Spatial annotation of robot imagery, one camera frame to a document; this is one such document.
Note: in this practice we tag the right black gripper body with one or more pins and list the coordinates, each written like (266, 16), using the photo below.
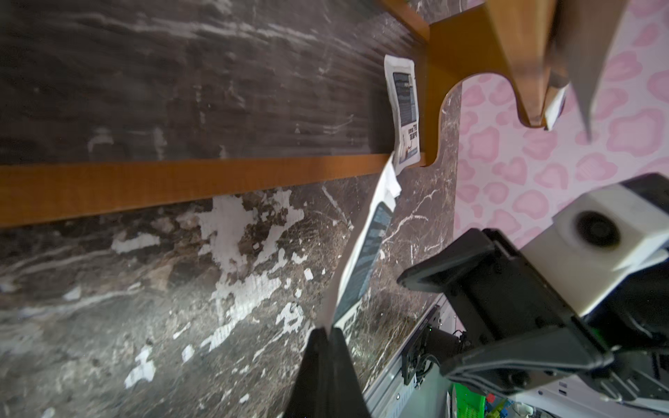
(521, 335)

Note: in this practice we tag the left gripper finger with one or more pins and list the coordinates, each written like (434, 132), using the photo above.
(326, 384)

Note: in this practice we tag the blue-grey label coffee bag front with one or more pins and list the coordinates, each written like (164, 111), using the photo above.
(351, 280)

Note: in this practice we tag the blue-grey label coffee bag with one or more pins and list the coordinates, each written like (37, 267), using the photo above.
(351, 280)
(401, 84)

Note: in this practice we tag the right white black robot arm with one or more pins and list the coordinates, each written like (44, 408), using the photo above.
(520, 334)

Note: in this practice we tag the aluminium front rail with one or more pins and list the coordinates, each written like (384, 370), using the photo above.
(388, 395)

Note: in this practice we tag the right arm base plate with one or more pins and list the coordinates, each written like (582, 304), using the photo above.
(428, 347)

